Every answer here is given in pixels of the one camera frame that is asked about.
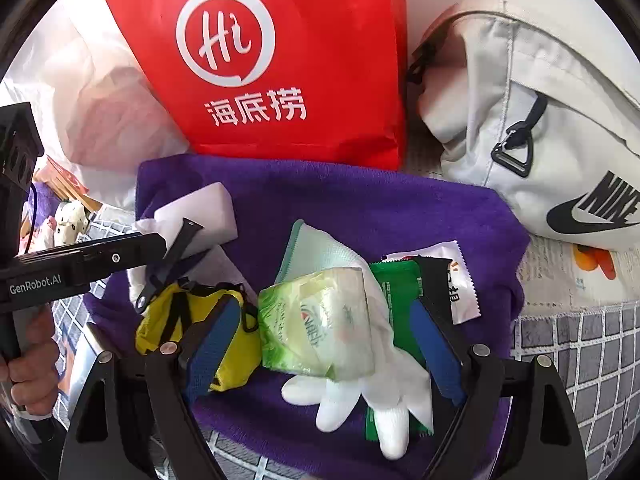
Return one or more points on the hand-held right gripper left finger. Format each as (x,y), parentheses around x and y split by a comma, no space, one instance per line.
(210,350)

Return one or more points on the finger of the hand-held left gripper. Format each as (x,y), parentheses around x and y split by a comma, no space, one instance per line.
(120,257)

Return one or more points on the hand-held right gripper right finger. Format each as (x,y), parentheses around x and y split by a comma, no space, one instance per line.
(437,350)

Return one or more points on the white mesh bag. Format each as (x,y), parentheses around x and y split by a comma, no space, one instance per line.
(145,230)

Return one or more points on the white sauce packet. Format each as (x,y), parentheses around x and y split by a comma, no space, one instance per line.
(462,285)

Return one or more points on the white glove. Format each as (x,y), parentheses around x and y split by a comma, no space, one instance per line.
(390,425)

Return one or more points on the white foam block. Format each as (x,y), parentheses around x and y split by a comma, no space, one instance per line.
(210,210)

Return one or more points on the pale green tissue packet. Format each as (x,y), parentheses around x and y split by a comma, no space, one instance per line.
(310,320)

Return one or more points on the person's left hand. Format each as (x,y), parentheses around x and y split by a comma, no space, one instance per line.
(37,360)

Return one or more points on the purple plush toy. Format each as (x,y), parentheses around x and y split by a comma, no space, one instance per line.
(47,200)

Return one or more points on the white spotted cloth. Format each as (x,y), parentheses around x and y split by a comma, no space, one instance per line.
(72,220)

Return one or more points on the white plastic shopping bag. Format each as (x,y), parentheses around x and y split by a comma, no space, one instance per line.
(100,125)

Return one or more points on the purple towel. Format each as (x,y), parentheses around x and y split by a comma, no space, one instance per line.
(350,200)

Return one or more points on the grey waist bag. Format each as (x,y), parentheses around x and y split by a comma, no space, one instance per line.
(550,110)

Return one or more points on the red paper bag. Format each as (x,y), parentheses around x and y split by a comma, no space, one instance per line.
(325,60)

